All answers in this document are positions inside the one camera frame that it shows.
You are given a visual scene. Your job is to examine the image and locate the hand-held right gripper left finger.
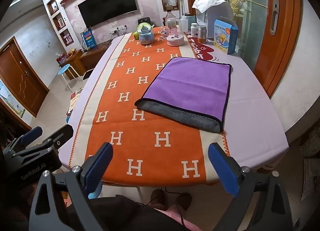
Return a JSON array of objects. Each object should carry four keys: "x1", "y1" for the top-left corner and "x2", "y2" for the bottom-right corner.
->
[{"x1": 29, "y1": 142, "x2": 114, "y2": 231}]

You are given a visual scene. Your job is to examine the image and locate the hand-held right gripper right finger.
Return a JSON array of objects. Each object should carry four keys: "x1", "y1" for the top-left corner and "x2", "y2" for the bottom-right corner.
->
[{"x1": 208, "y1": 142, "x2": 293, "y2": 231}]

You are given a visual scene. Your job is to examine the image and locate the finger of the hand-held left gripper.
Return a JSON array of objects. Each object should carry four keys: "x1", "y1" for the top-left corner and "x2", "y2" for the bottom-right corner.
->
[
  {"x1": 5, "y1": 126, "x2": 43, "y2": 155},
  {"x1": 12, "y1": 124, "x2": 74, "y2": 158}
]

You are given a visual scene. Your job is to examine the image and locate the purple and grey towel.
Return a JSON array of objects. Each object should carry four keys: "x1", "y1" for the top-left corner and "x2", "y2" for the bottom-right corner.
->
[{"x1": 134, "y1": 57, "x2": 232, "y2": 133}]

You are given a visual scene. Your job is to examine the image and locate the lilac tablecloth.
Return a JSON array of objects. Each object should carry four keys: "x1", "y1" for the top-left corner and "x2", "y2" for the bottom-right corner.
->
[{"x1": 58, "y1": 31, "x2": 290, "y2": 186}]

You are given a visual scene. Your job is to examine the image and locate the person's legs and slippers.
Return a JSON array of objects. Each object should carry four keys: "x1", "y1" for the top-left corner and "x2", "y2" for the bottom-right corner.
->
[{"x1": 150, "y1": 188, "x2": 193, "y2": 226}]

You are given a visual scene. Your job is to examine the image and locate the blue round stool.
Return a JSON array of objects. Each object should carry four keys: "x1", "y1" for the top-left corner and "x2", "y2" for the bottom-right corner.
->
[{"x1": 57, "y1": 64, "x2": 84, "y2": 92}]

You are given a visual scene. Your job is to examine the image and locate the orange patterned table blanket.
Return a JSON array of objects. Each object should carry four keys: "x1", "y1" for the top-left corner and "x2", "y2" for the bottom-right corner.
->
[{"x1": 84, "y1": 26, "x2": 227, "y2": 181}]

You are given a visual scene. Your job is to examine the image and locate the wooden tv cabinet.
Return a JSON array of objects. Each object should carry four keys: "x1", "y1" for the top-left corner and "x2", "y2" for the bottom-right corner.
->
[{"x1": 59, "y1": 43, "x2": 110, "y2": 80}]

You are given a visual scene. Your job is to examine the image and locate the blue printed box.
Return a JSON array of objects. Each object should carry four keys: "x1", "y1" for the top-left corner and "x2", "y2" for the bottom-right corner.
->
[{"x1": 80, "y1": 29, "x2": 97, "y2": 51}]

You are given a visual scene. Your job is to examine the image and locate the red white printed cloth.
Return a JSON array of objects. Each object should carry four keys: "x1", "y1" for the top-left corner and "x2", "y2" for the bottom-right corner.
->
[{"x1": 186, "y1": 33, "x2": 220, "y2": 65}]

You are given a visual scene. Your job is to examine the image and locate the blue cartoon carton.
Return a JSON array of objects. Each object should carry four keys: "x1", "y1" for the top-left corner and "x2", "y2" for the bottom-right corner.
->
[{"x1": 213, "y1": 17, "x2": 239, "y2": 55}]

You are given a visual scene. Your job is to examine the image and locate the blue snow globe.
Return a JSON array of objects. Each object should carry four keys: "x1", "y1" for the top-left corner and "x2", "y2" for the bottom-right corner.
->
[{"x1": 137, "y1": 22, "x2": 155, "y2": 45}]

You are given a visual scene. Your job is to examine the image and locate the metal can jar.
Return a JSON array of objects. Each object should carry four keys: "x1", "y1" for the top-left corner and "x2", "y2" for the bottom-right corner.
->
[{"x1": 198, "y1": 25, "x2": 208, "y2": 44}]

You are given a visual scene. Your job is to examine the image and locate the pink round music box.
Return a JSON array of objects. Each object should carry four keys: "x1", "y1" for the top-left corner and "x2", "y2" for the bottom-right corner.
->
[{"x1": 166, "y1": 34, "x2": 186, "y2": 46}]

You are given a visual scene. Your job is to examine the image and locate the black flat television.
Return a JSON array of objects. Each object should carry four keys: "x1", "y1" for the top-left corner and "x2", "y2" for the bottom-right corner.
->
[{"x1": 77, "y1": 0, "x2": 139, "y2": 29}]

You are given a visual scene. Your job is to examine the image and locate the wooden sliding door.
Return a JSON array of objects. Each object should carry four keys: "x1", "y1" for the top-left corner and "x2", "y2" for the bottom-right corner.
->
[{"x1": 254, "y1": 0, "x2": 309, "y2": 97}]

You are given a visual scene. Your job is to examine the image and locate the white water dispenser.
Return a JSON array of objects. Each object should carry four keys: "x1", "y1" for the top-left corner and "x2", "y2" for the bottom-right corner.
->
[{"x1": 192, "y1": 0, "x2": 234, "y2": 40}]

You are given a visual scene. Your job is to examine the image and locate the clear plastic bottle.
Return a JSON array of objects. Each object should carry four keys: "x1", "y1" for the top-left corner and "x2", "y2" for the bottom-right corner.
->
[{"x1": 165, "y1": 10, "x2": 179, "y2": 31}]

